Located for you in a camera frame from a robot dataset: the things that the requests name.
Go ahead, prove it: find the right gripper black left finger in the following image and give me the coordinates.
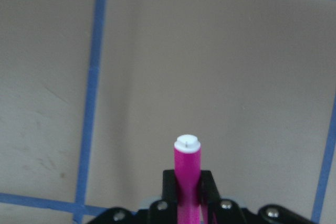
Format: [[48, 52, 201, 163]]
[[148, 169, 178, 224]]

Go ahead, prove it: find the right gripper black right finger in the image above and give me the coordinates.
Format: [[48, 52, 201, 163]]
[[199, 170, 246, 224]]

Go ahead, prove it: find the pink pen with white cap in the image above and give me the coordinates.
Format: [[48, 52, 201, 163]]
[[174, 134, 201, 223]]

